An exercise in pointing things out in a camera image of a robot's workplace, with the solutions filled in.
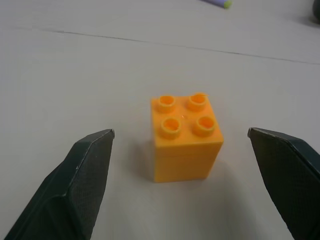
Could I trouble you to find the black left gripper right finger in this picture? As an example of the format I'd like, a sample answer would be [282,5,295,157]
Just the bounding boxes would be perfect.
[247,127,320,240]

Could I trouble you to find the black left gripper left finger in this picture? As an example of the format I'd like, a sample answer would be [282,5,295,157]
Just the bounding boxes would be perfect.
[0,128,116,240]

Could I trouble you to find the orange studded building block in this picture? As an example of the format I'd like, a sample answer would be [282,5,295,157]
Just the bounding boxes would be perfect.
[150,92,224,184]

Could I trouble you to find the dark rounded object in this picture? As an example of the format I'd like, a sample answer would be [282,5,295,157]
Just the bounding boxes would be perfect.
[309,0,320,25]

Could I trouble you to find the purple marker with green cap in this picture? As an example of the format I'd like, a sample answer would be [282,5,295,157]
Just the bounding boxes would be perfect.
[201,0,233,10]

